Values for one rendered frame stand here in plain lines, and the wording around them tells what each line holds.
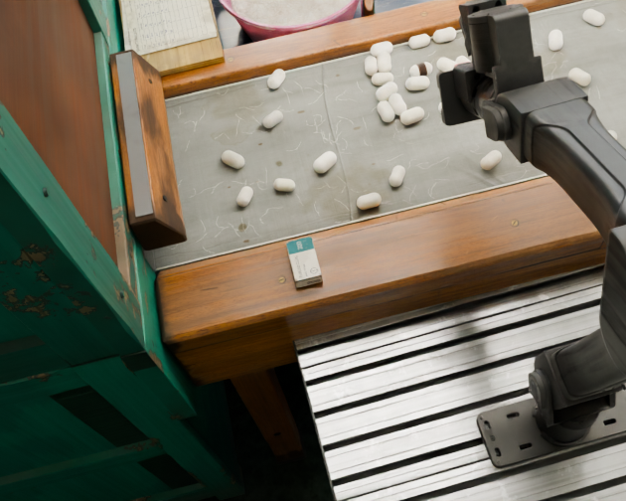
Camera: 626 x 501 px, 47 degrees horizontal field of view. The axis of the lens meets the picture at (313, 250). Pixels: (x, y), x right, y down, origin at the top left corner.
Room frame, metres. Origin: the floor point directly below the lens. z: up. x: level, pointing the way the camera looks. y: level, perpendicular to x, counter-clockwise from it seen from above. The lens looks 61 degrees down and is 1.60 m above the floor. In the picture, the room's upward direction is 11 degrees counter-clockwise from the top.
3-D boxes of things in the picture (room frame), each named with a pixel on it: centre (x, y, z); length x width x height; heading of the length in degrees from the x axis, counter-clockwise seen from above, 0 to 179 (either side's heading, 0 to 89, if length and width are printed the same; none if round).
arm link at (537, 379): (0.22, -0.26, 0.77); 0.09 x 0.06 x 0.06; 96
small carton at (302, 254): (0.45, 0.01, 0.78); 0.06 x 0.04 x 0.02; 3
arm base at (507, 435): (0.22, -0.27, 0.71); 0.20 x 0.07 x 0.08; 95
